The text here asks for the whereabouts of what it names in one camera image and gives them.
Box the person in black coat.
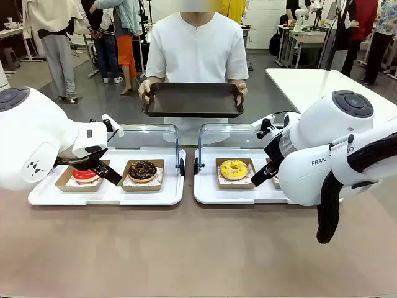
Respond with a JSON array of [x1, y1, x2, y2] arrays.
[[322, 0, 357, 75]]

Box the black tripod stand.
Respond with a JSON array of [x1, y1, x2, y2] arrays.
[[136, 0, 154, 78]]

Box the black backpack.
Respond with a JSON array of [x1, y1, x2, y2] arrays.
[[268, 30, 282, 57]]

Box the white desk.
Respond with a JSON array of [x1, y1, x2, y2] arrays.
[[0, 26, 44, 63]]

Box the yellow sprinkled donut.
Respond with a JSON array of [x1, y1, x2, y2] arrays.
[[219, 159, 249, 181]]

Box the person in white shirt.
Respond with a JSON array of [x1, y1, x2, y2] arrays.
[[145, 12, 250, 147]]

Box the grey stool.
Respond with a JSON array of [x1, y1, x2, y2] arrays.
[[0, 48, 21, 73]]

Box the white printed paper liner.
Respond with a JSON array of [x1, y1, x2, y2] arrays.
[[218, 164, 257, 184], [65, 173, 103, 187], [123, 166, 164, 187]]

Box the white cylindrical appliance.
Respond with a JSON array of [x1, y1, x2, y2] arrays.
[[0, 58, 9, 93]]

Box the person in red top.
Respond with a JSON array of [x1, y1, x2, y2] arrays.
[[341, 0, 380, 78]]

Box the chocolate sprinkled donut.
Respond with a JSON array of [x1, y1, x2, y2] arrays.
[[128, 160, 158, 183]]

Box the person's right hand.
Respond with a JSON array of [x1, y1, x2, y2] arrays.
[[138, 79, 156, 104]]

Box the yellow glazed donut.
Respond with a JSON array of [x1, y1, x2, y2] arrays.
[[215, 157, 258, 190]]

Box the person in black top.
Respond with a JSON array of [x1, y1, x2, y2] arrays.
[[285, 0, 303, 21]]

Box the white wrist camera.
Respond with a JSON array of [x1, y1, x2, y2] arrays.
[[101, 114, 125, 139], [250, 114, 277, 140]]

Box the person in beige top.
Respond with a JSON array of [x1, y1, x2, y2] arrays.
[[23, 0, 85, 104]]

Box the person in dark jacket jeans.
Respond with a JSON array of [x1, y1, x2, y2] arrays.
[[81, 0, 124, 84]]

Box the person in orange skirt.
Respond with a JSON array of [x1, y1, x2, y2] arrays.
[[94, 0, 142, 96]]

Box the dark brown serving tray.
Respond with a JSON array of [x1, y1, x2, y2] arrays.
[[141, 82, 245, 119]]

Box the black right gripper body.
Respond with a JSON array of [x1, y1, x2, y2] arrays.
[[262, 132, 291, 170]]

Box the white display tray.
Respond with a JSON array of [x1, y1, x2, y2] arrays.
[[194, 147, 314, 205], [27, 147, 187, 207]]

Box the person in blue patterned top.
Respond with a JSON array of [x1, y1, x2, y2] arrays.
[[362, 0, 397, 85]]

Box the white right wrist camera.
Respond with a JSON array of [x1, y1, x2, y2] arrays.
[[250, 114, 277, 140]]

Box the white desk leg frame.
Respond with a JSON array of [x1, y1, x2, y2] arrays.
[[82, 32, 100, 78]]

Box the red glazed donut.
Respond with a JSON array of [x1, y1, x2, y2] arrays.
[[73, 169, 99, 184], [55, 160, 111, 192]]

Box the black stand pole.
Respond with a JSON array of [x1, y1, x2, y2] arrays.
[[326, 0, 347, 71]]

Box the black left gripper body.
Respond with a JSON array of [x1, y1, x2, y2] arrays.
[[55, 145, 109, 171]]

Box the large white table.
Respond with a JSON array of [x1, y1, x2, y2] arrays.
[[265, 68, 397, 115]]

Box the person in yellow top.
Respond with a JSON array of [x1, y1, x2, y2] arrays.
[[221, 0, 248, 25]]

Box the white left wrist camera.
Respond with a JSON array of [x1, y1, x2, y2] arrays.
[[101, 114, 125, 139]]

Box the person's left hand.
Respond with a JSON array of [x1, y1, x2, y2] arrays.
[[231, 81, 249, 107]]

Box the clear plastic tray lid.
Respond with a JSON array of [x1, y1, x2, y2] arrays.
[[194, 123, 286, 174], [107, 123, 186, 178]]

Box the black cable sleeve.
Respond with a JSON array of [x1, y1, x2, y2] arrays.
[[316, 132, 397, 245]]

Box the grey framed work table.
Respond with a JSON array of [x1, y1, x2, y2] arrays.
[[275, 24, 331, 69]]

